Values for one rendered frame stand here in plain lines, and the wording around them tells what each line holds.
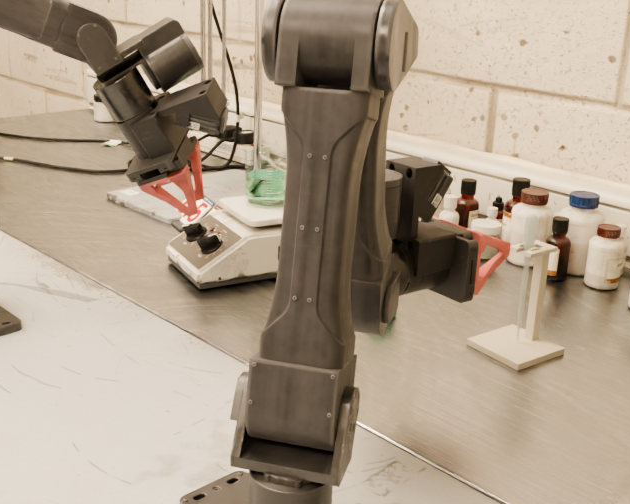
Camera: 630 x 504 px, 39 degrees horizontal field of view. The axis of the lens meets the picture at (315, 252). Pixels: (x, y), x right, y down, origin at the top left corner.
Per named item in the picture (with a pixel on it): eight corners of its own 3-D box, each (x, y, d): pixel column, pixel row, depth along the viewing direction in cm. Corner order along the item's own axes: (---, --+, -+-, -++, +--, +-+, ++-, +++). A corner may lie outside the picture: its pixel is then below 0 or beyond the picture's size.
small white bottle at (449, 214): (460, 246, 138) (465, 197, 135) (445, 249, 137) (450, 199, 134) (447, 241, 141) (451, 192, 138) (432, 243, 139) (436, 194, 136)
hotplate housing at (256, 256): (198, 293, 116) (198, 235, 114) (165, 261, 127) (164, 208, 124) (344, 270, 127) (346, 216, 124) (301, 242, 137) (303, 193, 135)
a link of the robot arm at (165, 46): (195, 62, 113) (145, -24, 108) (211, 71, 105) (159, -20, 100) (117, 110, 112) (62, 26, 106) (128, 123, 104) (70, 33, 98)
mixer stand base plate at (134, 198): (169, 224, 143) (169, 218, 143) (104, 197, 157) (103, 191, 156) (304, 194, 163) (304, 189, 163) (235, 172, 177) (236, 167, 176)
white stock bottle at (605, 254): (580, 287, 123) (589, 228, 121) (585, 276, 128) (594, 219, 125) (616, 293, 122) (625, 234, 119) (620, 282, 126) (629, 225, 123)
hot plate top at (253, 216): (250, 227, 118) (250, 221, 117) (216, 204, 128) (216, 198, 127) (328, 218, 123) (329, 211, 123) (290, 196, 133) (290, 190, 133)
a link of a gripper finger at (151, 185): (224, 186, 117) (189, 128, 112) (211, 218, 112) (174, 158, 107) (181, 200, 120) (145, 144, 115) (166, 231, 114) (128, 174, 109)
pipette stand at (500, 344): (517, 370, 98) (531, 262, 94) (466, 344, 104) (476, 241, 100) (564, 354, 103) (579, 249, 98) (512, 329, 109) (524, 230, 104)
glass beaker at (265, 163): (276, 197, 130) (278, 140, 128) (295, 209, 125) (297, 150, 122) (232, 202, 127) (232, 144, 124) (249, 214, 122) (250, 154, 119)
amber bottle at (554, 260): (559, 272, 129) (567, 214, 126) (570, 281, 126) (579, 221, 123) (536, 273, 128) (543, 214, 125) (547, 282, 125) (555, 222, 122)
